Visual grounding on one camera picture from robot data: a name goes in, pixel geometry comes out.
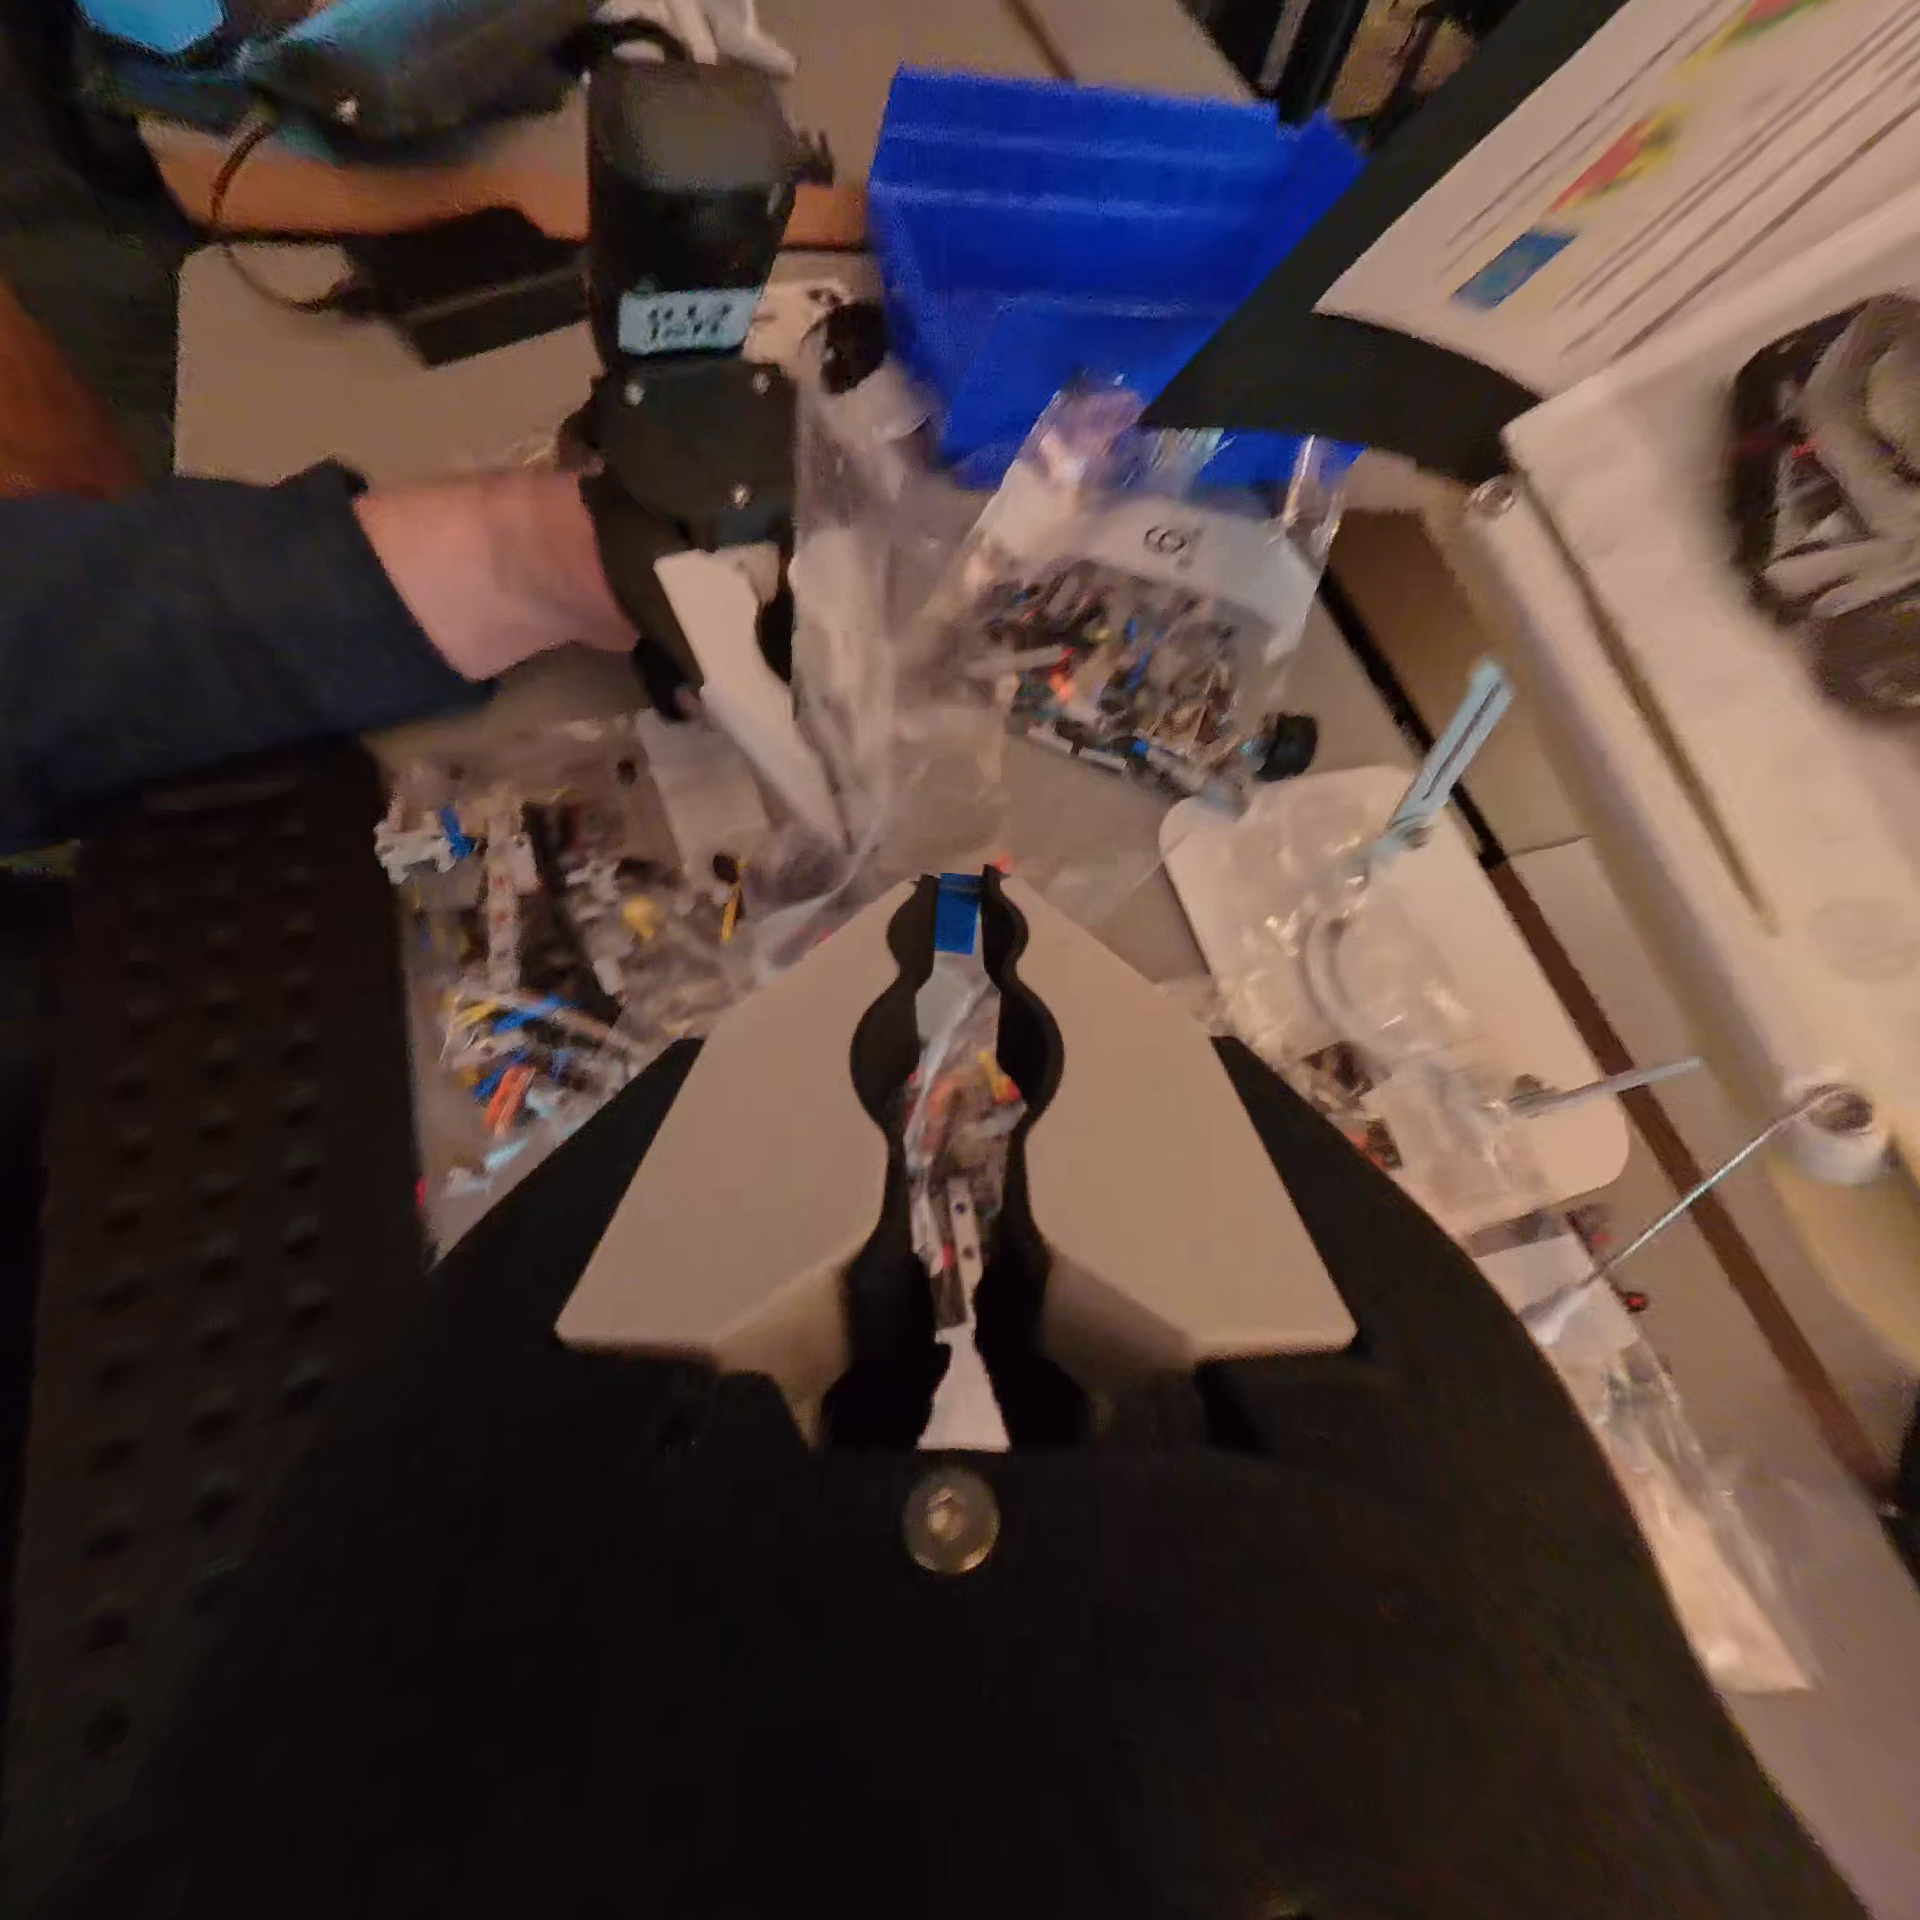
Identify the person's left forearm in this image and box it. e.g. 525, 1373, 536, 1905
0, 465, 489, 857

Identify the blue plastic bin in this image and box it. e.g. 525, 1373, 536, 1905
865, 67, 1370, 489

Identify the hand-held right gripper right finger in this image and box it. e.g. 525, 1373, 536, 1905
971, 869, 1359, 1448

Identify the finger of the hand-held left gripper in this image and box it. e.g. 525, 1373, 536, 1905
651, 544, 844, 844
785, 531, 867, 811

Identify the light blue slotted bar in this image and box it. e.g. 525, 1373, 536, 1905
1386, 660, 1517, 864
1506, 1057, 1703, 1119

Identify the empty clear plastic bag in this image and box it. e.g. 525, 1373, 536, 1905
1198, 780, 1628, 1277

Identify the white printed paper sheet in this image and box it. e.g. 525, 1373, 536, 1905
1319, 0, 1920, 391

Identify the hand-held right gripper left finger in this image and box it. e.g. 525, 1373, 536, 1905
554, 877, 949, 1448

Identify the person's left hand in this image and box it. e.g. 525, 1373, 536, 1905
354, 471, 638, 684

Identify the black power adapter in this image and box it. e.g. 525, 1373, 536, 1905
359, 207, 592, 365

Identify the white sticker sheet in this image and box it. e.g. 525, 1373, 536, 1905
745, 285, 931, 440

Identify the black pointed panel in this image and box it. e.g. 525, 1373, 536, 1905
1142, 0, 1628, 483

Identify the dark perforated panel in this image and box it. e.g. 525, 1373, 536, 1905
0, 749, 430, 1920

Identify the small open parts bag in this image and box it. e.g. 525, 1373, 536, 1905
374, 720, 842, 1190

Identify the black cable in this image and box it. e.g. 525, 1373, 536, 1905
207, 112, 376, 316

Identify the lego instruction booklet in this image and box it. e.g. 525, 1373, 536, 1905
1506, 194, 1920, 1142

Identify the white rounded container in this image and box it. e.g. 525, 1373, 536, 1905
1461, 194, 1920, 1352

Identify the white rod with ball end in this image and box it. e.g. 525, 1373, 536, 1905
1530, 1086, 1875, 1337

